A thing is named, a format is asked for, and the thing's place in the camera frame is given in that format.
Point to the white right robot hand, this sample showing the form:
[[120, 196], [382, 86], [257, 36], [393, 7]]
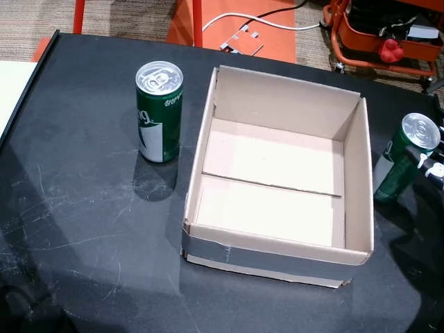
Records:
[[433, 163]]

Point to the green can with barcode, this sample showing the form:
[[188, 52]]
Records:
[[395, 173]]

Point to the green can with white label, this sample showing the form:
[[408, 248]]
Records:
[[163, 118]]

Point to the small white box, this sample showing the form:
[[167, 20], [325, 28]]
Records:
[[421, 33]]

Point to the open cardboard box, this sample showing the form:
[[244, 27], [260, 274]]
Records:
[[270, 163]]

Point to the red knobbly toy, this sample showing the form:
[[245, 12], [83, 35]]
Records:
[[391, 51]]

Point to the orange metal cart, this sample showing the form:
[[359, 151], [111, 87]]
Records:
[[367, 41]]

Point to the orange metal stand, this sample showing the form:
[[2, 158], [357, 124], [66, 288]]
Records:
[[277, 38]]

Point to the small orange board grey tabs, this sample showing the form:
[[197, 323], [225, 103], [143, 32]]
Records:
[[246, 43]]

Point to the orange metal leg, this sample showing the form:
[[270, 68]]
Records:
[[197, 21], [79, 15]]

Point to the small orange floor sheet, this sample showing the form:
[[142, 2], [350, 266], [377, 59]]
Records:
[[42, 50]]

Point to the white board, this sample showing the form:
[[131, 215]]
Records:
[[14, 90]]

